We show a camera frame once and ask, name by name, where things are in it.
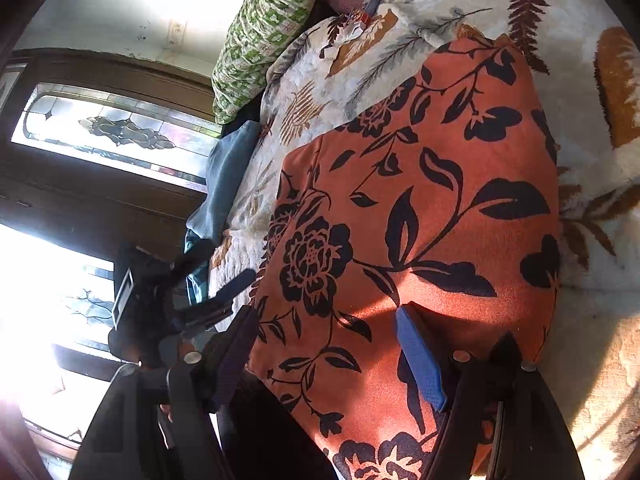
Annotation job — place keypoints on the small dark object on bed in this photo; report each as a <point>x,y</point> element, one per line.
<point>370,7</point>

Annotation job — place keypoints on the blue folded cloth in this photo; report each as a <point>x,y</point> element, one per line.
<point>224,172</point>

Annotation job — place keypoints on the cream leaf-pattern blanket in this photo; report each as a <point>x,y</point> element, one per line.
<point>586,70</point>

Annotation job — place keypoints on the stained glass window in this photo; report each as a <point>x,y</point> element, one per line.
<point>118,132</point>

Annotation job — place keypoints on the green patterned pillow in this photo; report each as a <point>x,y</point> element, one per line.
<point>259,33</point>

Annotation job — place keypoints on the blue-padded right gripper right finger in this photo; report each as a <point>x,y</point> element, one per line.
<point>530,440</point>

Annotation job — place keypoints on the orange floral garment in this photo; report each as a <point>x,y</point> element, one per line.
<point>442,195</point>

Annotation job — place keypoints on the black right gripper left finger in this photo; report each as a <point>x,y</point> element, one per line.
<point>154,424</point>

